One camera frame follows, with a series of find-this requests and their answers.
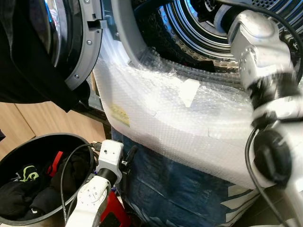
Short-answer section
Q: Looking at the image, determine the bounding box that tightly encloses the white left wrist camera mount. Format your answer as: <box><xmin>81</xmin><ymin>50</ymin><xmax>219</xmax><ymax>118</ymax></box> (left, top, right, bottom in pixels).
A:
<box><xmin>97</xmin><ymin>140</ymin><xmax>125</xmax><ymax>173</ymax></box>

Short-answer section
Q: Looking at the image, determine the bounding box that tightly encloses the white tape piece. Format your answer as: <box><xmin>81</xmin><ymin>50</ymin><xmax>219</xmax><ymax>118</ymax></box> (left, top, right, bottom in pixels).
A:
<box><xmin>179</xmin><ymin>78</ymin><xmax>202</xmax><ymax>108</ymax></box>

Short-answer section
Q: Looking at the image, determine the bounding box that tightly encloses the red garment piece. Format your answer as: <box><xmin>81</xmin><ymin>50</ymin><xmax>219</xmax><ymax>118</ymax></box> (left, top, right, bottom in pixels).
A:
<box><xmin>46</xmin><ymin>150</ymin><xmax>64</xmax><ymax>176</ymax></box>

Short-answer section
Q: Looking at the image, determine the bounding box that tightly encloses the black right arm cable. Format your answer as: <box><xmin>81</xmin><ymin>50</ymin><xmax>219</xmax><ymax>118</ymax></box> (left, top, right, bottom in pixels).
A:
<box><xmin>211</xmin><ymin>0</ymin><xmax>303</xmax><ymax>227</ymax></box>

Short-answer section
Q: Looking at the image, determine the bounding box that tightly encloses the yellow sticker label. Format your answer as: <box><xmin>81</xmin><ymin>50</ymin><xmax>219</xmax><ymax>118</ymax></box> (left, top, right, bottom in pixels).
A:
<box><xmin>110</xmin><ymin>104</ymin><xmax>131</xmax><ymax>127</ymax></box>

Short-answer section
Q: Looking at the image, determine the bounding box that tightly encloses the clear bubble wrap sheet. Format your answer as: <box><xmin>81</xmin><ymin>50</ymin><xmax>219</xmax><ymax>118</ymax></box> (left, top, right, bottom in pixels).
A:
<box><xmin>93</xmin><ymin>28</ymin><xmax>303</xmax><ymax>190</ymax></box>

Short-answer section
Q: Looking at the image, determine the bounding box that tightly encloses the plain black garment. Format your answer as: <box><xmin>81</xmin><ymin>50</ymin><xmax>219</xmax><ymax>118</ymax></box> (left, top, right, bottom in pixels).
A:
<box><xmin>0</xmin><ymin>0</ymin><xmax>90</xmax><ymax>112</ymax></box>

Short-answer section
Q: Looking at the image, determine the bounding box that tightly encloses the blue striped cloth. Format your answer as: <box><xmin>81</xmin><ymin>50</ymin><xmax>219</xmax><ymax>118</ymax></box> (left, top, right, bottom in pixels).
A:
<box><xmin>111</xmin><ymin>130</ymin><xmax>266</xmax><ymax>227</ymax></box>

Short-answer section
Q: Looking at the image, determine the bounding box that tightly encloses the black garment with green print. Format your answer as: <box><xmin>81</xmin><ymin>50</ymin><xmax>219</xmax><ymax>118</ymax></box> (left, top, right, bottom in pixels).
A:
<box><xmin>5</xmin><ymin>161</ymin><xmax>48</xmax><ymax>190</ymax></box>

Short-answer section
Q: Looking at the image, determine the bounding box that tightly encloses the grey round washer door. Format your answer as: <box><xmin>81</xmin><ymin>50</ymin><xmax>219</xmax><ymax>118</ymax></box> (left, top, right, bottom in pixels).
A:
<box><xmin>28</xmin><ymin>0</ymin><xmax>107</xmax><ymax>90</ymax></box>

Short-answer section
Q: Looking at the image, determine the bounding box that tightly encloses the washing machine with steel drum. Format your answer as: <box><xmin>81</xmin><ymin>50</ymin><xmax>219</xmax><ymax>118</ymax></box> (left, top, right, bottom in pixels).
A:
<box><xmin>78</xmin><ymin>0</ymin><xmax>303</xmax><ymax>83</ymax></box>

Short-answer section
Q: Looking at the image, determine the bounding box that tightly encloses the black round laundry bin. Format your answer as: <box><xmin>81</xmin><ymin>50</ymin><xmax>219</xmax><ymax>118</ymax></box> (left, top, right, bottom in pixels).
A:
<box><xmin>0</xmin><ymin>133</ymin><xmax>98</xmax><ymax>227</ymax></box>

